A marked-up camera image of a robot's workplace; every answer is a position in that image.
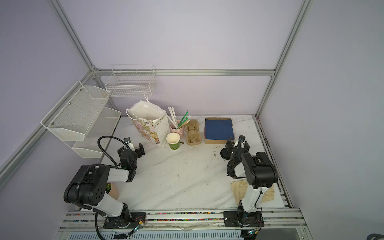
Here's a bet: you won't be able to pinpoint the black plastic cup lid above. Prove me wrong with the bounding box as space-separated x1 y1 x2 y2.
220 148 232 160

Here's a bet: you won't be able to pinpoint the cartoon animal paper gift bag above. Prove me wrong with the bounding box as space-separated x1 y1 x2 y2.
126 99 170 147

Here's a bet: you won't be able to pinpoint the green paper coffee cup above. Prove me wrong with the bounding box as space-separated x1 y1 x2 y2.
166 133 181 150

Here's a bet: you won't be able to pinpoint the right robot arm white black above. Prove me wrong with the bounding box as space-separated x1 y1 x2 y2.
221 135 279 229

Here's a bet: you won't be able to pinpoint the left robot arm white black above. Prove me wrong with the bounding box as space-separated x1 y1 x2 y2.
64 144 146 229

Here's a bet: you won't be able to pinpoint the cardboard box of blue napkins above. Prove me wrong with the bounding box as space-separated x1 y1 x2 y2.
204 118 235 144

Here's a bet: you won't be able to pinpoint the stacked brown pulp cup carriers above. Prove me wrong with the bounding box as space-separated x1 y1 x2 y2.
185 120 202 146

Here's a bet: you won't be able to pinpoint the beige cloth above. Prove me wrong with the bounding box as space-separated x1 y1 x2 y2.
231 180 275 204

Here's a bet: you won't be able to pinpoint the pink metal straw bucket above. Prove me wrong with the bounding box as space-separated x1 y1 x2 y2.
170 122 185 138

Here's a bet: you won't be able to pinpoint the white wrapped straw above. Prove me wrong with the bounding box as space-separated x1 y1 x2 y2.
168 107 179 129

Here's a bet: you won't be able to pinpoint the green wrapped straw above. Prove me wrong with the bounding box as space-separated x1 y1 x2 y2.
178 111 189 129

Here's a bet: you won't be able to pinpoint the white mesh two-tier shelf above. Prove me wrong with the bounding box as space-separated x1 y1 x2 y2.
41 82 121 159

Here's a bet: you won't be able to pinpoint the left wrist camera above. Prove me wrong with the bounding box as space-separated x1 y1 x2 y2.
123 137 135 151

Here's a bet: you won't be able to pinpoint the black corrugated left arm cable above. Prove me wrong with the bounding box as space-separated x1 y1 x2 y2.
96 135 127 168

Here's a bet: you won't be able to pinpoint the white wire basket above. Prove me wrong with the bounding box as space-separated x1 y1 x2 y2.
105 65 157 97

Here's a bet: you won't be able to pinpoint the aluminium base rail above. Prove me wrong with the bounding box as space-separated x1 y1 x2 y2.
55 208 313 240

